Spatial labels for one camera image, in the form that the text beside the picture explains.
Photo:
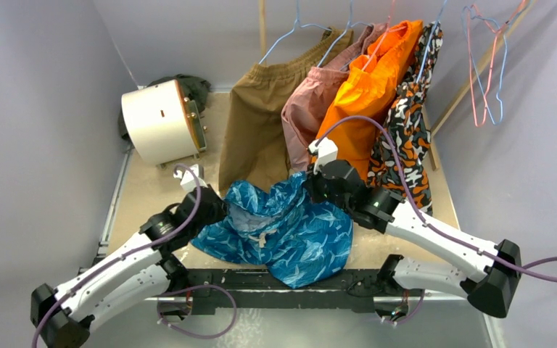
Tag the pink shorts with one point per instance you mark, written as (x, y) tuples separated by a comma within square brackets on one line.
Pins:
[(306, 108)]

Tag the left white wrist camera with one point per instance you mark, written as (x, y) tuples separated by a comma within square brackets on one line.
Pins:
[(190, 177)]

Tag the wooden diagonal rack bar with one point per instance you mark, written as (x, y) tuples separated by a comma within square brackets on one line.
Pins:
[(480, 67)]

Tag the camouflage patterned shorts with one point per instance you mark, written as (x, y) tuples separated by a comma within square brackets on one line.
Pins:
[(406, 127)]

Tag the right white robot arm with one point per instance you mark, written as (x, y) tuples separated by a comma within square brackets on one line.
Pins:
[(480, 271)]

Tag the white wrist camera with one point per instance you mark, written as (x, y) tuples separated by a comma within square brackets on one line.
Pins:
[(190, 177), (324, 150)]

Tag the orange shorts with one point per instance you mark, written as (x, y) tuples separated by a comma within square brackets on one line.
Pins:
[(369, 94)]

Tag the wooden rack pole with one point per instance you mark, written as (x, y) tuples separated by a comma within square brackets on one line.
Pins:
[(261, 4)]

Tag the white cylindrical drum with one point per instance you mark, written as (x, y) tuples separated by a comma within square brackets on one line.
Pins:
[(163, 123)]

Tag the blue patterned shorts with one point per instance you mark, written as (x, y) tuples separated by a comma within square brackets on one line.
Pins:
[(299, 241)]

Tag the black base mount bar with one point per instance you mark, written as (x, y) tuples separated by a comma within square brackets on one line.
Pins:
[(359, 290)]

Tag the brown shorts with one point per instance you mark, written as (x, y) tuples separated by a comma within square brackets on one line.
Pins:
[(254, 147)]

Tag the aluminium frame rail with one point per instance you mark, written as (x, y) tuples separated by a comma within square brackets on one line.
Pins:
[(442, 320)]

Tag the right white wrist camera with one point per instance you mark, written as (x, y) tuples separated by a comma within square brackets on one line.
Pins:
[(324, 150)]

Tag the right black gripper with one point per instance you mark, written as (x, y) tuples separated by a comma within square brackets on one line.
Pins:
[(318, 183)]

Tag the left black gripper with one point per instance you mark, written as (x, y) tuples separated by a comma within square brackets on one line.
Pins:
[(220, 212)]

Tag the dark green cloth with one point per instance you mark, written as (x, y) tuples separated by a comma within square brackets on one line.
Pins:
[(195, 88)]

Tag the blue wire hanger left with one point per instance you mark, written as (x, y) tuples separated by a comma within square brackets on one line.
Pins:
[(298, 24)]

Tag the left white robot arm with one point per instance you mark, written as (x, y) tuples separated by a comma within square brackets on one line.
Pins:
[(144, 266)]

